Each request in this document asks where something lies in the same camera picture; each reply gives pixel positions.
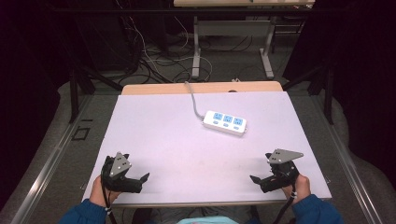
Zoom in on aluminium floor rail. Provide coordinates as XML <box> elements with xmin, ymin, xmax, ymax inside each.
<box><xmin>311</xmin><ymin>94</ymin><xmax>386</xmax><ymax>224</ymax></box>
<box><xmin>10</xmin><ymin>94</ymin><xmax>94</xmax><ymax>224</ymax></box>

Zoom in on person's grey trouser legs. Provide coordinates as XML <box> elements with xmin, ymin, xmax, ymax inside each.
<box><xmin>132</xmin><ymin>205</ymin><xmax>261</xmax><ymax>224</ymax></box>

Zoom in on dark curtain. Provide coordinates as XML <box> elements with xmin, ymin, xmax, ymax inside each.
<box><xmin>281</xmin><ymin>0</ymin><xmax>396</xmax><ymax>189</ymax></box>
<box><xmin>0</xmin><ymin>0</ymin><xmax>82</xmax><ymax>209</ymax></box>

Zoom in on white table mat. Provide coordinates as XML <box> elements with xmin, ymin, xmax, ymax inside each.
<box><xmin>81</xmin><ymin>91</ymin><xmax>332</xmax><ymax>207</ymax></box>

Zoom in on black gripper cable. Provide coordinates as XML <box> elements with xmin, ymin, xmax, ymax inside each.
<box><xmin>100</xmin><ymin>174</ymin><xmax>119</xmax><ymax>224</ymax></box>
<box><xmin>273</xmin><ymin>184</ymin><xmax>297</xmax><ymax>224</ymax></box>

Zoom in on grey metal-legged desk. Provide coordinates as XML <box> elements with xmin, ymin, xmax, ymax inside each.
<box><xmin>173</xmin><ymin>0</ymin><xmax>316</xmax><ymax>80</ymax></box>

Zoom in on person's right hand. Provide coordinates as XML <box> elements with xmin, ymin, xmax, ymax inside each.
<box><xmin>281</xmin><ymin>174</ymin><xmax>312</xmax><ymax>205</ymax></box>

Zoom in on black metal stand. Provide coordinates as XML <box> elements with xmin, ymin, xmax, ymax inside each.
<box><xmin>68</xmin><ymin>60</ymin><xmax>124</xmax><ymax>124</ymax></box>
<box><xmin>281</xmin><ymin>60</ymin><xmax>336</xmax><ymax>126</ymax></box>

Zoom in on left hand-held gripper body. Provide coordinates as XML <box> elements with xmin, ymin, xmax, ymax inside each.
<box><xmin>100</xmin><ymin>151</ymin><xmax>143</xmax><ymax>194</ymax></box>

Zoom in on person's left hand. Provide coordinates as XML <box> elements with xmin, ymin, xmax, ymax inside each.
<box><xmin>89</xmin><ymin>175</ymin><xmax>122</xmax><ymax>208</ymax></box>

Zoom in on tangle of floor cables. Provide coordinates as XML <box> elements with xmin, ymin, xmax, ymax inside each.
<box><xmin>115</xmin><ymin>0</ymin><xmax>260</xmax><ymax>85</ymax></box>

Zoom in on person's light blue shirt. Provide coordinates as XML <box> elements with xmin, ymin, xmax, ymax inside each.
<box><xmin>177</xmin><ymin>216</ymin><xmax>240</xmax><ymax>224</ymax></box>

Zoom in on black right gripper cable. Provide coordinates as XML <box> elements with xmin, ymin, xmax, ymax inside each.
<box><xmin>273</xmin><ymin>184</ymin><xmax>297</xmax><ymax>224</ymax></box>

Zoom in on grey power strip cable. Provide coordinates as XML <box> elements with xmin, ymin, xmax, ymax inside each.
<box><xmin>183</xmin><ymin>80</ymin><xmax>206</xmax><ymax>121</ymax></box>

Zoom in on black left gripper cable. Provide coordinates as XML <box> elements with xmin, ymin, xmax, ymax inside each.
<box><xmin>100</xmin><ymin>174</ymin><xmax>119</xmax><ymax>224</ymax></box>

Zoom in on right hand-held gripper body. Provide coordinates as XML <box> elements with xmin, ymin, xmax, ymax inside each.
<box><xmin>259</xmin><ymin>147</ymin><xmax>304</xmax><ymax>194</ymax></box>

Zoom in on wooden table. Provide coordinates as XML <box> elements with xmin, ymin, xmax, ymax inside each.
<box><xmin>112</xmin><ymin>80</ymin><xmax>328</xmax><ymax>209</ymax></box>

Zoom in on white power strip blue sockets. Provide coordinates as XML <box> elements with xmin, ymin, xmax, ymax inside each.
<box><xmin>202</xmin><ymin>109</ymin><xmax>248</xmax><ymax>137</ymax></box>

